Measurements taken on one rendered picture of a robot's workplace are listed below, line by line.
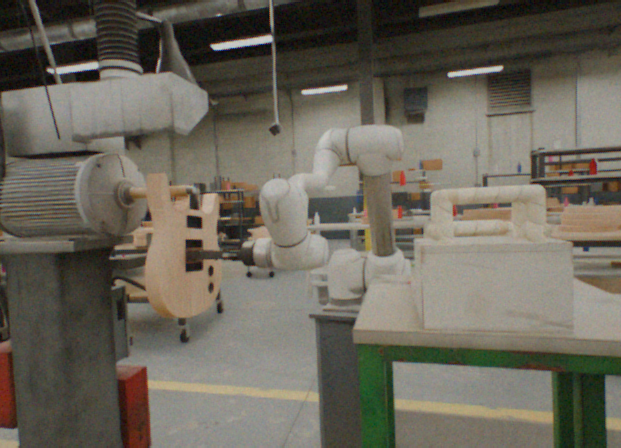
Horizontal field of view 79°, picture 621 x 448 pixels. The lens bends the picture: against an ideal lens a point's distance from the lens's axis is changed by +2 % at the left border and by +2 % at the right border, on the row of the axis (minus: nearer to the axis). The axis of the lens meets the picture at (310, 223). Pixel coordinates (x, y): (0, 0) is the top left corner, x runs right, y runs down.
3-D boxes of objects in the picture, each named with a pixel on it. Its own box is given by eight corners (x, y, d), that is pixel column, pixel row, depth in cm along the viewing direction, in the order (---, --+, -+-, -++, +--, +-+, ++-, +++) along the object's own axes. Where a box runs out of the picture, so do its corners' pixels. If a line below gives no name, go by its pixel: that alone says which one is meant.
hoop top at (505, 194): (437, 205, 74) (436, 189, 74) (434, 205, 77) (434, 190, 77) (548, 200, 70) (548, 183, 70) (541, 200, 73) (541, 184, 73)
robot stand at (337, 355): (333, 429, 197) (327, 298, 193) (385, 439, 187) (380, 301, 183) (315, 464, 171) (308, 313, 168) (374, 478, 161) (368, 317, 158)
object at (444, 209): (438, 244, 74) (436, 197, 74) (435, 242, 77) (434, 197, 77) (455, 244, 74) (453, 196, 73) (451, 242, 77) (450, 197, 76)
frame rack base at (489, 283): (423, 331, 74) (420, 245, 74) (415, 309, 89) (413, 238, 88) (576, 334, 70) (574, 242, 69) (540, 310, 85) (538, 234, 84)
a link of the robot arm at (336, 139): (309, 146, 137) (344, 142, 133) (319, 121, 150) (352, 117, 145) (317, 174, 146) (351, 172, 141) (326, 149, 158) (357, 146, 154)
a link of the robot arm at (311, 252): (284, 251, 115) (273, 220, 107) (332, 250, 112) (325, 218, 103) (276, 278, 108) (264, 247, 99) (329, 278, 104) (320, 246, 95)
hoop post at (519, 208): (515, 238, 79) (514, 194, 79) (510, 236, 82) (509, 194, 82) (532, 237, 79) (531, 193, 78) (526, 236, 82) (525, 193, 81)
